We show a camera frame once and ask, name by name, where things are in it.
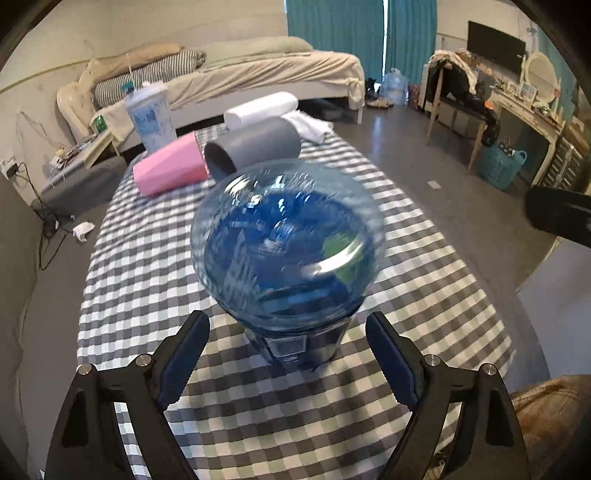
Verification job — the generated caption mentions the blue plastic water bottle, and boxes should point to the blue plastic water bottle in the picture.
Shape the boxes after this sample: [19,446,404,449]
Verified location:
[190,159,385,370]

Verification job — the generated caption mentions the pink faceted cup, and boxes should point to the pink faceted cup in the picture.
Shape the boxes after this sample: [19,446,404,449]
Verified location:
[132,132,209,197]

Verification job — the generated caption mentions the grey plastic cup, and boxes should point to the grey plastic cup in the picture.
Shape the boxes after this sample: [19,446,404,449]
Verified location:
[204,117,301,181]

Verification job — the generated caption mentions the white drink cup with straw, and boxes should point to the white drink cup with straw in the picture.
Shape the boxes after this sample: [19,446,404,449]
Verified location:
[123,81,177,155]

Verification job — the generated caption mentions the white dresser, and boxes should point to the white dresser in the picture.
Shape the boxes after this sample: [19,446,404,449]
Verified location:
[491,87,590,191]

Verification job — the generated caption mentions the teal laundry basket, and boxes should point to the teal laundry basket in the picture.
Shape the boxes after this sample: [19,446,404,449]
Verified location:
[477,145,528,191]

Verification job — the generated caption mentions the oval white mirror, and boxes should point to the oval white mirror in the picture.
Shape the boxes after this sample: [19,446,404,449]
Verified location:
[523,52,561,104]

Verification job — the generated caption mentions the wooden chair with clothes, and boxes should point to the wooden chair with clothes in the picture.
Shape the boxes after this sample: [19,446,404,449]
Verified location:
[426,50,500,170]

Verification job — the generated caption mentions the black television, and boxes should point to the black television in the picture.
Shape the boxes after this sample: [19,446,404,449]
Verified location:
[467,21,526,75]

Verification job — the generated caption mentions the grey sofa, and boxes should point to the grey sofa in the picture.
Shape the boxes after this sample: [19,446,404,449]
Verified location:
[0,156,129,480]

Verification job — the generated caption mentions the large clear water jug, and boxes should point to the large clear water jug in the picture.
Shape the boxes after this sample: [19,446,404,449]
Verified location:
[380,68,409,106]

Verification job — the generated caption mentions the crumpled white tissue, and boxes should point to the crumpled white tissue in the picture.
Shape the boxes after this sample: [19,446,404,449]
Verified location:
[72,221,95,243]

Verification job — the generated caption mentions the white cloth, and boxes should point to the white cloth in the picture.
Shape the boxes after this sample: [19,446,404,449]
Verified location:
[281,110,334,145]

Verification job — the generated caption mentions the white bed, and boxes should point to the white bed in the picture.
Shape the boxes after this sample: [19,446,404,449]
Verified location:
[56,36,366,153]

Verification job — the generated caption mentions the teal curtains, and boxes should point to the teal curtains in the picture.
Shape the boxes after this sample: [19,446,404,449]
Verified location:
[284,0,438,84]

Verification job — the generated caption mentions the white bedside table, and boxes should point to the white bedside table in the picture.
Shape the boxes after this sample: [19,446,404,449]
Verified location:
[41,130,118,193]

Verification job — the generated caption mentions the green can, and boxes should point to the green can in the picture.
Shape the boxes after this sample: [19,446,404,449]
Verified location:
[91,115,107,134]

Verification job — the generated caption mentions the checkered grey pillow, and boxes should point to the checkered grey pillow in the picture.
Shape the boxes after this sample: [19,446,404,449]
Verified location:
[94,48,206,108]

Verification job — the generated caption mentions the tan pillow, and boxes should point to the tan pillow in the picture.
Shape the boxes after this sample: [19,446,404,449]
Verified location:
[78,43,183,90]

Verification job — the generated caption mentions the green blanket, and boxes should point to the green blanket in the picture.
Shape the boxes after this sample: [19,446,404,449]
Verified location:
[199,36,314,65]

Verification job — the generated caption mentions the black charger cable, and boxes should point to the black charger cable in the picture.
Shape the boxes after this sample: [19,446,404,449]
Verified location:
[4,161,75,272]

